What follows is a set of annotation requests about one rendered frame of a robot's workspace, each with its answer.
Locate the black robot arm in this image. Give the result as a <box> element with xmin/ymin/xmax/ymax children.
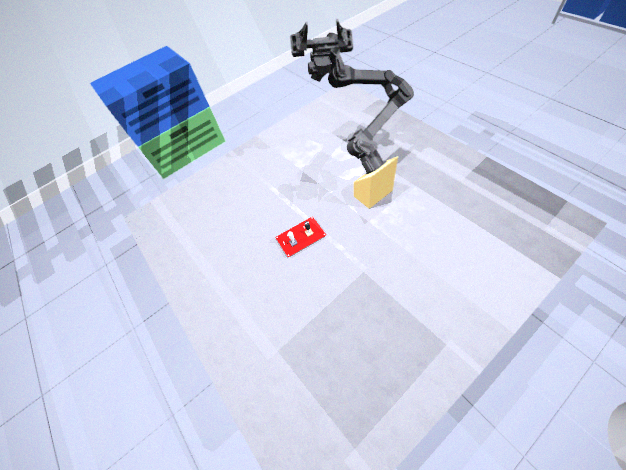
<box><xmin>308</xmin><ymin>48</ymin><xmax>414</xmax><ymax>174</ymax></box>

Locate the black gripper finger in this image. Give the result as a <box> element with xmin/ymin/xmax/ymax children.
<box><xmin>295</xmin><ymin>21</ymin><xmax>308</xmax><ymax>51</ymax></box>
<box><xmin>336</xmin><ymin>19</ymin><xmax>348</xmax><ymax>47</ymax></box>

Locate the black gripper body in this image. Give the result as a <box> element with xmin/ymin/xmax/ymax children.
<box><xmin>290</xmin><ymin>29</ymin><xmax>353</xmax><ymax>58</ymax></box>

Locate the red board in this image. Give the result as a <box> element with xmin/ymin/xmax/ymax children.
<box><xmin>276</xmin><ymin>217</ymin><xmax>326</xmax><ymax>258</ymax></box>

